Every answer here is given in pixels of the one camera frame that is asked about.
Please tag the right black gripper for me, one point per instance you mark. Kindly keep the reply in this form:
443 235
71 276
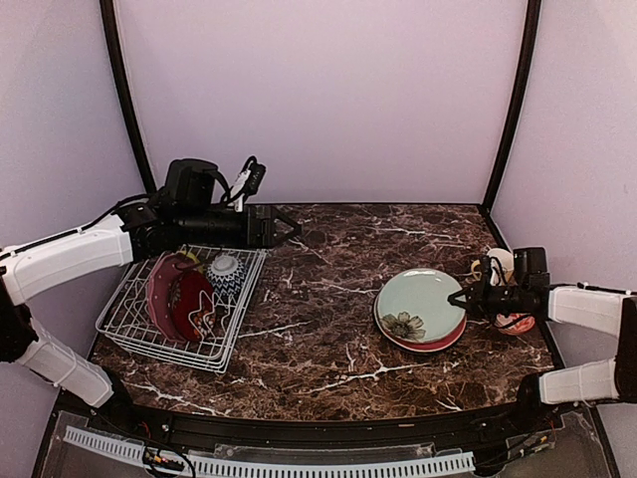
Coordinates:
478 304

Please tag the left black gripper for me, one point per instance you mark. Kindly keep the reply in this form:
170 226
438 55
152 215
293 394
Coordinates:
266 238

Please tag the red teal floral plate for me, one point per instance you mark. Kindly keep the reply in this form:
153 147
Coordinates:
414 334

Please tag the green teal plate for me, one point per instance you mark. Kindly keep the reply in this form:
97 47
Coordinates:
412 307

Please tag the black rimmed cream plate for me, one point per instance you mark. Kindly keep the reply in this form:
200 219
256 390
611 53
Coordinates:
429 347

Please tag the yellow ceramic mug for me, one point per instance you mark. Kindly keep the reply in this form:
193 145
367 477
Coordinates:
506 256

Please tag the red white patterned bowl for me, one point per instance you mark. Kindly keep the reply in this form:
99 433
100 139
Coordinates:
514 324

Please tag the blue white patterned bowl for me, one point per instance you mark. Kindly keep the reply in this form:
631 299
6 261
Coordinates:
227 275

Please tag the green small bowl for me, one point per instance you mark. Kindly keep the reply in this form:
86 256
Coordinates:
194 262

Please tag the dark red floral plate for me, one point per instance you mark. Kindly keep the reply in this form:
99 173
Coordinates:
191 306

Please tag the pink dotted plate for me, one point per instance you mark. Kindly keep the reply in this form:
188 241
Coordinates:
168 268

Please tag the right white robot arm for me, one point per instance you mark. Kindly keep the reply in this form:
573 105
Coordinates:
531 294

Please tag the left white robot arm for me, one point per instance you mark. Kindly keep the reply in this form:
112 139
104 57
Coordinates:
196 206

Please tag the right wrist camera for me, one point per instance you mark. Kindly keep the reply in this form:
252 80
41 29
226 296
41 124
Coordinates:
490 269

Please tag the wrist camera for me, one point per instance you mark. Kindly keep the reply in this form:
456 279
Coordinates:
490 269
246 185

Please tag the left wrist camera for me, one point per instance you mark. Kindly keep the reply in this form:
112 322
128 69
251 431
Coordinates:
246 185

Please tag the white wire dish rack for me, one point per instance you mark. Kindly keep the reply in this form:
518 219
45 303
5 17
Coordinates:
126 319

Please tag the black front rail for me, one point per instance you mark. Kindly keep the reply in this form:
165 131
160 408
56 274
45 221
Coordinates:
489 430

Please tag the left black frame post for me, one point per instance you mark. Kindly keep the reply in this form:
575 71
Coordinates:
122 88

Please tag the black frame post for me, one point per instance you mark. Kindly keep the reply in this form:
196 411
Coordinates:
122 88
515 107

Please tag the right black frame post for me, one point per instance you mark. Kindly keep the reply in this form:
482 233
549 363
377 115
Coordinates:
515 107

